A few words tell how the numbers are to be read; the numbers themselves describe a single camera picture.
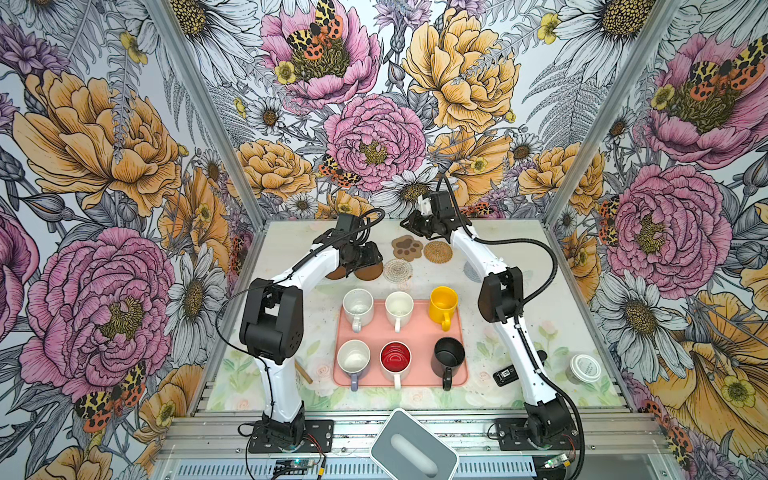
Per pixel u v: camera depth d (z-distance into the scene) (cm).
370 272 107
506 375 81
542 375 67
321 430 75
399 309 95
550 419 65
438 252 112
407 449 72
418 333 92
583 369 78
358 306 96
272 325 51
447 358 85
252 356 52
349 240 68
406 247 114
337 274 108
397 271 106
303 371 85
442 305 95
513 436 74
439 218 90
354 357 85
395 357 85
